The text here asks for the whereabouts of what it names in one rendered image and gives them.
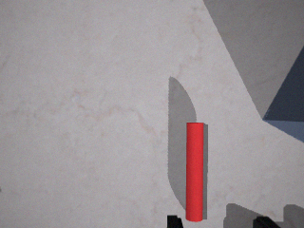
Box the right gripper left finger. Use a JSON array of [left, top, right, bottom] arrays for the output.
[[167, 216, 183, 228]]

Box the red cylinder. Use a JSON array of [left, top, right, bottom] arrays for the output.
[[186, 123, 203, 222]]

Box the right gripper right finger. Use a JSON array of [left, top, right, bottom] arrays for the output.
[[253, 217, 280, 228]]

